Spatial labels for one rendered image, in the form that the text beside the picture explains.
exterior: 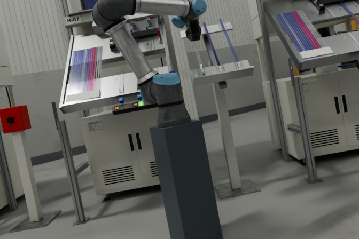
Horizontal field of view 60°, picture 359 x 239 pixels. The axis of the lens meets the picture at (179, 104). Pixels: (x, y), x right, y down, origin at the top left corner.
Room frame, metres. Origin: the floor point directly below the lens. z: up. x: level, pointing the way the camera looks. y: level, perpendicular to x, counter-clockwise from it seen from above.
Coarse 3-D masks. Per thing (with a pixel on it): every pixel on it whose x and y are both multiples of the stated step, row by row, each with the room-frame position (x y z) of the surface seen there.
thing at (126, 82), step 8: (160, 72) 1.98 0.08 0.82; (104, 80) 2.00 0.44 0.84; (112, 80) 1.99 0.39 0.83; (120, 80) 1.98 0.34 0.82; (128, 80) 1.97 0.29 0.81; (136, 80) 1.96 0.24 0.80; (104, 88) 1.95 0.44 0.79; (112, 88) 1.94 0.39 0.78; (120, 88) 1.93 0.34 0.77; (128, 88) 1.92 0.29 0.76; (136, 88) 1.91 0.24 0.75; (104, 96) 1.91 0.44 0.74
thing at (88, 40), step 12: (84, 36) 2.35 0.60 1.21; (96, 36) 2.33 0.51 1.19; (108, 36) 2.31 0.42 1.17; (144, 36) 2.25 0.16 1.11; (156, 36) 2.23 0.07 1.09; (72, 48) 2.28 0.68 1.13; (84, 48) 2.26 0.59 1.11; (108, 48) 2.22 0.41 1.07; (144, 48) 2.16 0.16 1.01; (156, 48) 2.14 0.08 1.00
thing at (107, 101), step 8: (112, 96) 1.87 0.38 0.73; (120, 96) 1.87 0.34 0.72; (128, 96) 1.88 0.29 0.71; (136, 96) 1.89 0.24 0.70; (64, 104) 1.88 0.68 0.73; (72, 104) 1.87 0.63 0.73; (80, 104) 1.88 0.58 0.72; (88, 104) 1.89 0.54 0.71; (96, 104) 1.90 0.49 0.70; (104, 104) 1.90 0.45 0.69; (112, 104) 1.91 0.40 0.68; (72, 112) 1.92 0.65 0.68
